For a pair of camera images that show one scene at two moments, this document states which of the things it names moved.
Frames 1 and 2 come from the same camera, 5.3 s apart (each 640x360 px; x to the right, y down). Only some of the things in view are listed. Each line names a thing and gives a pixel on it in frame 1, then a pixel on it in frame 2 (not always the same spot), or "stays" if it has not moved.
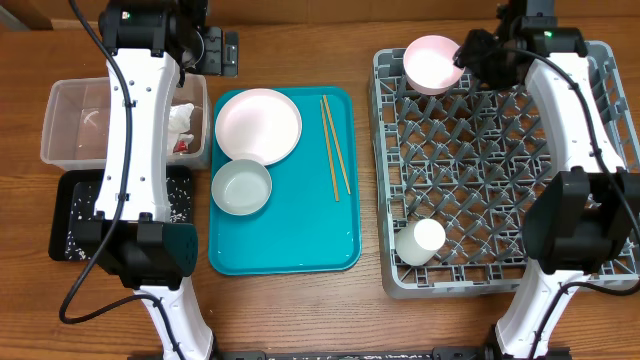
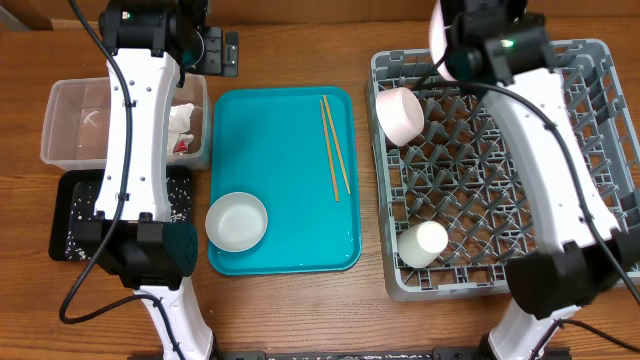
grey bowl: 241,187 to 236,222
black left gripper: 213,63 stays
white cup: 417,243 stays
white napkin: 179,119 stays
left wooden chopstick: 329,151 stays
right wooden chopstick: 336,148 stays
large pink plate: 258,124 to 438,39
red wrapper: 181,146 stays
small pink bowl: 429,67 to 399,115
